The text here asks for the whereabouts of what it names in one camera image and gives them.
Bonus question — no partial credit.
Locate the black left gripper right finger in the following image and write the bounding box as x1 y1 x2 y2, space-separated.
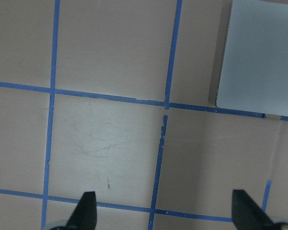
231 189 281 230

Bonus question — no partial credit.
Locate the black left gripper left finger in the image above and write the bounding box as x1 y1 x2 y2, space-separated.
65 192 97 230

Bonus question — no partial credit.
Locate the silver laptop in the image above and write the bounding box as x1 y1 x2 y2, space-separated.
216 0 288 117

